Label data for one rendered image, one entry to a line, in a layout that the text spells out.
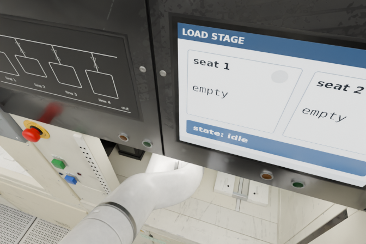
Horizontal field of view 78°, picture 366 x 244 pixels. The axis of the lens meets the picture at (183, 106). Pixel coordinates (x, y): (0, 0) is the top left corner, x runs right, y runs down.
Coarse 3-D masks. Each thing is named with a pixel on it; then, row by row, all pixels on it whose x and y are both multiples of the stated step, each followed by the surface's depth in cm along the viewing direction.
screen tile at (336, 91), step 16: (320, 80) 24; (336, 80) 23; (352, 80) 22; (304, 96) 25; (320, 96) 25; (336, 96) 24; (352, 96) 24; (352, 112) 25; (288, 128) 30; (304, 128) 29; (320, 128) 28; (336, 128) 27; (352, 128) 26; (320, 144) 30; (336, 144) 29; (352, 144) 28
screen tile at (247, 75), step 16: (192, 64) 27; (208, 64) 26; (224, 64) 26; (240, 64) 25; (256, 64) 24; (272, 64) 24; (192, 80) 29; (208, 80) 28; (224, 80) 27; (240, 80) 27; (256, 80) 26; (192, 96) 31; (272, 96) 27; (288, 96) 26; (192, 112) 33; (208, 112) 32; (224, 112) 31; (240, 112) 30; (256, 112) 29; (272, 112) 28; (256, 128) 31; (272, 128) 30
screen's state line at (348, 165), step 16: (192, 128) 36; (208, 128) 34; (240, 144) 35; (256, 144) 34; (272, 144) 33; (288, 144) 32; (304, 160) 33; (320, 160) 32; (336, 160) 31; (352, 160) 30
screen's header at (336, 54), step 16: (192, 32) 24; (208, 32) 24; (224, 32) 23; (240, 32) 22; (256, 48) 23; (272, 48) 23; (288, 48) 22; (304, 48) 22; (320, 48) 21; (336, 48) 21; (352, 48) 20; (352, 64) 21
